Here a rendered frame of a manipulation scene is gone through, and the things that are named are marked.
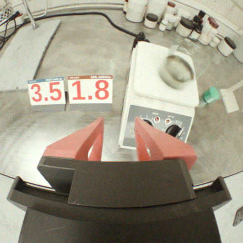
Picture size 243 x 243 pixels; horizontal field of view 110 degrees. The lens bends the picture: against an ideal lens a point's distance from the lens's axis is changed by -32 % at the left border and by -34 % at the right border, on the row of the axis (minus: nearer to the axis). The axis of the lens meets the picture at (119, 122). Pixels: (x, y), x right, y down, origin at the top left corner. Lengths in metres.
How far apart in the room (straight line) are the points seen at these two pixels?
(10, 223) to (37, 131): 0.28
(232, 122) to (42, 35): 0.67
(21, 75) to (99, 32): 0.26
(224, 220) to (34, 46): 0.81
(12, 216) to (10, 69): 0.41
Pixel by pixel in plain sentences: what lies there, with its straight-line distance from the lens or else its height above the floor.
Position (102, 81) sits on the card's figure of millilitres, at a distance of 0.25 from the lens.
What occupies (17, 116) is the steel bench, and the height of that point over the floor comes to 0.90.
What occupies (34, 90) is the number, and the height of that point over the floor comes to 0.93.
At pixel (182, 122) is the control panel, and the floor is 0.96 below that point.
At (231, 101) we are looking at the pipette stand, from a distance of 0.48.
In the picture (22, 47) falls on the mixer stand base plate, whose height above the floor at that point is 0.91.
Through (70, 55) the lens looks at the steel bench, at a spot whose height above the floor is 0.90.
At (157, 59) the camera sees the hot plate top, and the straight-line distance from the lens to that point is 0.24.
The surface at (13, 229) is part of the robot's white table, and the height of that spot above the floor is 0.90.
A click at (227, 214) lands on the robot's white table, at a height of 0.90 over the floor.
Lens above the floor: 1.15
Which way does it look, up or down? 75 degrees down
